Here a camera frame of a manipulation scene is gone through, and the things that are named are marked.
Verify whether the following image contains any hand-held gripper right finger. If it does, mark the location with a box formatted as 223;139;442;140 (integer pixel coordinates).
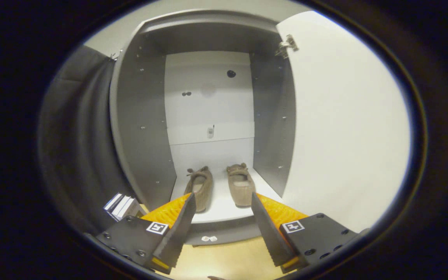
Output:
250;191;370;274

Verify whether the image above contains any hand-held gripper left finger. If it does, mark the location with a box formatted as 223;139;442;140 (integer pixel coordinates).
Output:
96;192;197;275

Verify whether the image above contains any brown fuzzy shoe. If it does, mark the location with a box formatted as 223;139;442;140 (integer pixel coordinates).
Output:
226;163;256;208
184;166;214;213

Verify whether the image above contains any grey shoe cabinet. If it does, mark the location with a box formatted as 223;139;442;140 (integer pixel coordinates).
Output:
108;10;298;246

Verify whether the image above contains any white shoe cabinet door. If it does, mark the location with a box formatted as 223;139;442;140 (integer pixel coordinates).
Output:
275;10;411;234

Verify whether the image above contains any metal door hinge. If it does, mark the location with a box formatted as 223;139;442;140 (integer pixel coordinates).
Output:
275;34;299;59

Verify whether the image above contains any grey cover book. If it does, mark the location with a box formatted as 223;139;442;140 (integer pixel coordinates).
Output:
115;196;147;222

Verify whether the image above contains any black backdrop cloth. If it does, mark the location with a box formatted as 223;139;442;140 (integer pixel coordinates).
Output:
37;45;139;234

